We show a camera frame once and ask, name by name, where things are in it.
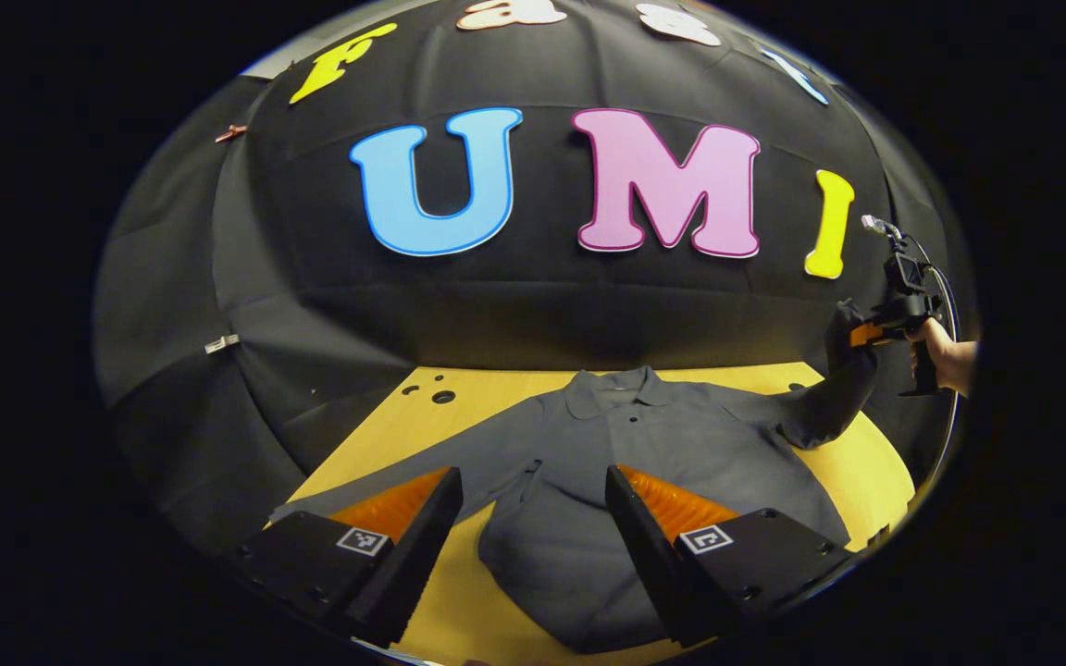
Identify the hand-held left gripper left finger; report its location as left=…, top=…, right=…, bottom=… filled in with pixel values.
left=223, top=465, right=465, bottom=648

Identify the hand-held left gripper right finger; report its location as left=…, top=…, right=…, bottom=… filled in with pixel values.
left=604, top=462, right=853, bottom=648

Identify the grey collared shirt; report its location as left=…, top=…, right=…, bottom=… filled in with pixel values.
left=269, top=301, right=881, bottom=653

